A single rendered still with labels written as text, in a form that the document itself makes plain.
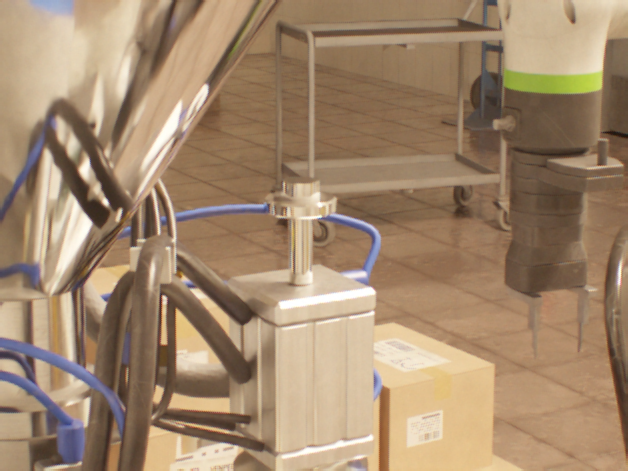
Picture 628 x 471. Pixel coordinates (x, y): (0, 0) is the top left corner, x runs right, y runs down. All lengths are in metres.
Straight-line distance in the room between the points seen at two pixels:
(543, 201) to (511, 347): 3.68
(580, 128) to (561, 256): 0.13
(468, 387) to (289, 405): 3.08
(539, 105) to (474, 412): 2.31
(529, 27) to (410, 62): 9.11
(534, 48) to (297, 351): 0.88
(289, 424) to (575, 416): 3.98
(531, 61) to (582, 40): 0.05
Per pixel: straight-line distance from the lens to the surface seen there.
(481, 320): 5.47
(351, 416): 0.67
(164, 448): 3.34
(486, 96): 9.41
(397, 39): 6.38
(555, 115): 1.50
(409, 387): 3.62
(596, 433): 4.50
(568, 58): 1.49
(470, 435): 3.77
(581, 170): 1.47
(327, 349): 0.65
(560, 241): 1.55
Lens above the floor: 1.59
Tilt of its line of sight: 14 degrees down
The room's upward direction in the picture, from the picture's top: straight up
